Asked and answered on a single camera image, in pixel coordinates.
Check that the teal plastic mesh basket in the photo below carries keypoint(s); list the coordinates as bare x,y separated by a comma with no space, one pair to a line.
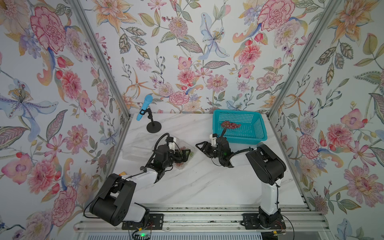
251,132

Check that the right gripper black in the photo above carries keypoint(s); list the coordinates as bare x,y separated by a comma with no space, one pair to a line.
206,144

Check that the green grape bunch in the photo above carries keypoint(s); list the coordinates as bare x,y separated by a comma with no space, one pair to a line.
190,154

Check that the right aluminium frame post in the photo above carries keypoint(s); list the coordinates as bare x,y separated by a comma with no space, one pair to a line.
320,27

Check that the aluminium frame post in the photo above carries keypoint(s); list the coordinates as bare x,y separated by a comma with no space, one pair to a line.
320,27
94,44

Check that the black microphone stand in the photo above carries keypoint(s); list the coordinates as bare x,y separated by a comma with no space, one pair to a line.
152,126

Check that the red grape bunch front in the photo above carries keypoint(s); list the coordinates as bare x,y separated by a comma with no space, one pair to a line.
180,165

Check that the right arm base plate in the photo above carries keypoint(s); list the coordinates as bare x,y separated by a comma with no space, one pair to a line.
255,221

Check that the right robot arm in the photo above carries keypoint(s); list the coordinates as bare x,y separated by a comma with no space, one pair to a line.
269,169

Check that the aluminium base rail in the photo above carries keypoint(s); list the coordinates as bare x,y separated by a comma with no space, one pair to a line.
228,218

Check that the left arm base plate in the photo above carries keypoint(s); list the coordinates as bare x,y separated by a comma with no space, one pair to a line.
153,222

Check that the red grape bunch back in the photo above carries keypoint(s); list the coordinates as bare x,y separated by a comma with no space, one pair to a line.
230,125

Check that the blue microphone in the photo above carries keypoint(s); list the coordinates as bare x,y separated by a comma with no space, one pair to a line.
147,101

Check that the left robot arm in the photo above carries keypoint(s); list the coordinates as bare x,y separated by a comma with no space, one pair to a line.
114,203

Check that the clear clamshell container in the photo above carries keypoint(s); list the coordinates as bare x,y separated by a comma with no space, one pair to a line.
141,148
184,153

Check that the red grape bunch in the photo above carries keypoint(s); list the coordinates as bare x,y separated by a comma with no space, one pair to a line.
180,165
230,125

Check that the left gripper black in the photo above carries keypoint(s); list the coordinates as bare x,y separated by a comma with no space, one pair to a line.
176,153

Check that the left aluminium frame post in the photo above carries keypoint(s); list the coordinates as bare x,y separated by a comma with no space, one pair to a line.
94,44

